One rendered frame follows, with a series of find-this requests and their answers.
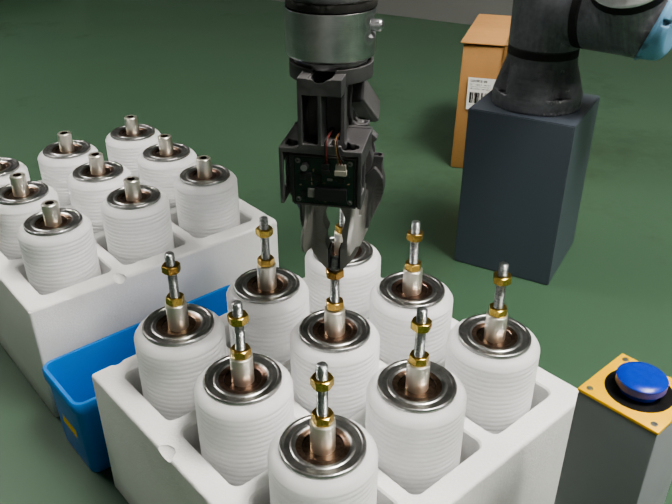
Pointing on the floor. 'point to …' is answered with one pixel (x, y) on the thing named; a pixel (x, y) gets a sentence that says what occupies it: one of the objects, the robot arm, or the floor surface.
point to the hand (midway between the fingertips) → (335, 252)
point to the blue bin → (70, 402)
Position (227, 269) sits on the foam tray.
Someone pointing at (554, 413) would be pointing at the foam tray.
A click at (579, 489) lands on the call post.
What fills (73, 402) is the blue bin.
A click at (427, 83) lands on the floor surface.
